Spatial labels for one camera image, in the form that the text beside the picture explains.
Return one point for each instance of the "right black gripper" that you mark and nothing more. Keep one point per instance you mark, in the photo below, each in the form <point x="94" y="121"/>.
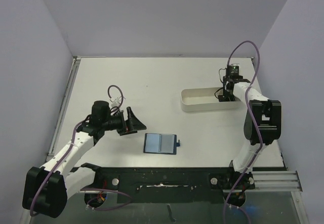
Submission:
<point x="228" y="88"/>

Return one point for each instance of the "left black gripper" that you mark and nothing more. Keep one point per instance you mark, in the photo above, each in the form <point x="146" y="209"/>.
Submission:
<point x="132" y="124"/>

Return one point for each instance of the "blue card holder wallet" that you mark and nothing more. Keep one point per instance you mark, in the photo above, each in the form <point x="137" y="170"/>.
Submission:
<point x="157" y="143"/>

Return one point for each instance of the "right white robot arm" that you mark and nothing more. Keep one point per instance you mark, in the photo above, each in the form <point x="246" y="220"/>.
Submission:
<point x="262" y="123"/>

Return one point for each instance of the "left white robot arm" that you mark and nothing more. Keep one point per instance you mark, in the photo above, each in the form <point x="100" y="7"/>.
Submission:
<point x="45" y="190"/>

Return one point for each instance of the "black card in tray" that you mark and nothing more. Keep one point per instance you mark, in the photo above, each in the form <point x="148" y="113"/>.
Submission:
<point x="222" y="98"/>

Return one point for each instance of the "white oblong tray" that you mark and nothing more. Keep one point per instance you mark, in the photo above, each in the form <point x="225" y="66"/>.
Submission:
<point x="206" y="99"/>

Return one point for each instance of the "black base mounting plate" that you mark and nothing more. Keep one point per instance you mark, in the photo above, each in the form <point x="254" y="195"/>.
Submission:
<point x="168" y="184"/>

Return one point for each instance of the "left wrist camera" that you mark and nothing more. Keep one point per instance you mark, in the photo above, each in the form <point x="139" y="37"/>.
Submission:
<point x="114" y="102"/>

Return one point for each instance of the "aluminium rail left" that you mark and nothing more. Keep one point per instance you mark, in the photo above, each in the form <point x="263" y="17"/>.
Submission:
<point x="64" y="104"/>

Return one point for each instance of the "aluminium rail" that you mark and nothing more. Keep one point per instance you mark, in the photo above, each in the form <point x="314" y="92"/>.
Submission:
<point x="64" y="104"/>
<point x="277" y="181"/>

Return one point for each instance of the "aluminium rail right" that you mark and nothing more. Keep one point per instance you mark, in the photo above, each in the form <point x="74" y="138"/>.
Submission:
<point x="277" y="181"/>

